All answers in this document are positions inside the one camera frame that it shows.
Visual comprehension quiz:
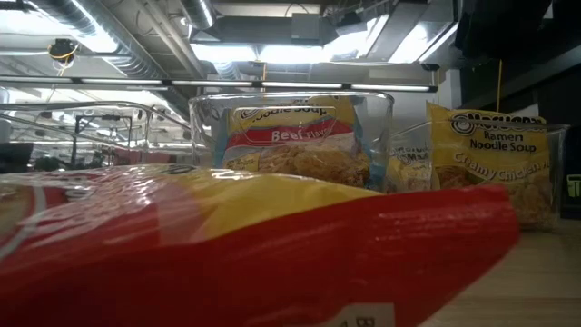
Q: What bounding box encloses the black ceiling cord reel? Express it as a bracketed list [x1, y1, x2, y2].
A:
[47, 38, 79, 64]

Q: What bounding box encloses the yellow Maruchan ramen pack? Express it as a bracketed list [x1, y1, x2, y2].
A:
[388, 144, 437, 194]
[426, 102, 557, 233]

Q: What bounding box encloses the red Maruchan ramen pack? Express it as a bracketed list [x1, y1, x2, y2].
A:
[0, 163, 522, 327]

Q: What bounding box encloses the clear plastic bin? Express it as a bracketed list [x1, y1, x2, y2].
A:
[188, 90, 395, 194]
[0, 100, 194, 168]
[389, 118, 571, 231]

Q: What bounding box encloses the grey rectangular duct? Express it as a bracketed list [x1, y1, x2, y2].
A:
[192, 12, 340, 46]

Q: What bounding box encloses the silver spiral air duct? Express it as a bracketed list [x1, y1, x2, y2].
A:
[25, 0, 208, 122]
[179, 0, 218, 31]

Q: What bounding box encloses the long LED light bar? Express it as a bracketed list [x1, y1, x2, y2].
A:
[0, 74, 440, 94]

